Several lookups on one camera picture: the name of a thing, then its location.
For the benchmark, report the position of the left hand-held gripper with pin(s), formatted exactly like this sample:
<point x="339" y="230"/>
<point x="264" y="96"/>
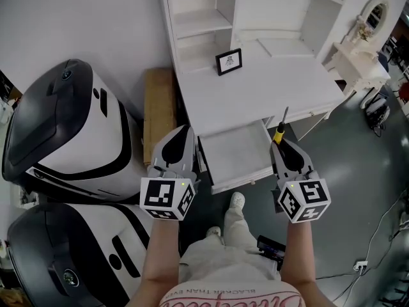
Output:
<point x="166" y="171"/>

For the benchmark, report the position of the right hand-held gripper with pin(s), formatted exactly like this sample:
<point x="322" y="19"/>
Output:
<point x="302" y="197"/>

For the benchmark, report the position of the white drawer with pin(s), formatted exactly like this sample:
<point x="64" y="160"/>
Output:
<point x="234" y="153"/>

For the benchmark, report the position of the person's right forearm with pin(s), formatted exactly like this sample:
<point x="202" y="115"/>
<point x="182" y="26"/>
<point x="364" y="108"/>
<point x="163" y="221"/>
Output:
<point x="298" y="254"/>

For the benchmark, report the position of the person's left forearm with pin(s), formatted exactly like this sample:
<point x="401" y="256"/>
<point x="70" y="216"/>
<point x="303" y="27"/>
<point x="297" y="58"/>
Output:
<point x="159" y="254"/>

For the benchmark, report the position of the person's white shoe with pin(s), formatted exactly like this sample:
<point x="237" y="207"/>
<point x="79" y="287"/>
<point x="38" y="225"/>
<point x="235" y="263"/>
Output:
<point x="213" y="231"/>
<point x="237" y="200"/>

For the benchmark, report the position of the brown cardboard board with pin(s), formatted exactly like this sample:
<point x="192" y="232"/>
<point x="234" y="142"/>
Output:
<point x="159" y="114"/>

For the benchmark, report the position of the white desk with shelves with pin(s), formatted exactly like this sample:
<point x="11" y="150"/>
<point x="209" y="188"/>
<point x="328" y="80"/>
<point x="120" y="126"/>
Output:
<point x="255" y="85"/>

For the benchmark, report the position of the black device at waist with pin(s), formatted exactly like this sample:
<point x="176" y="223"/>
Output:
<point x="271" y="247"/>

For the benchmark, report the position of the person's beige trousers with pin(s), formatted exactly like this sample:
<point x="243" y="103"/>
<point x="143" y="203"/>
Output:
<point x="230" y="254"/>

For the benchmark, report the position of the white black floor device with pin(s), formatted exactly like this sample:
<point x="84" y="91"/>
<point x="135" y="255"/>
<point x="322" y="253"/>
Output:
<point x="376" y="110"/>

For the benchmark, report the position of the white power strip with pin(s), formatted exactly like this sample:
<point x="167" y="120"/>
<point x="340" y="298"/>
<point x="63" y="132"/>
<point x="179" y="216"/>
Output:
<point x="360" y="265"/>

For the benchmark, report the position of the white ornate dressing table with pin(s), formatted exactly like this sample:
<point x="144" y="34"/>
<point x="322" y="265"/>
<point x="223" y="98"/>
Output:
<point x="364" y="59"/>

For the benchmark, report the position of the person's pink printed shirt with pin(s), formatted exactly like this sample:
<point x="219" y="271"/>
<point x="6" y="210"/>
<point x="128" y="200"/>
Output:
<point x="230" y="294"/>

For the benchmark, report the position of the black picture frame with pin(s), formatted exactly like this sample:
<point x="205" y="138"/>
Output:
<point x="228" y="61"/>

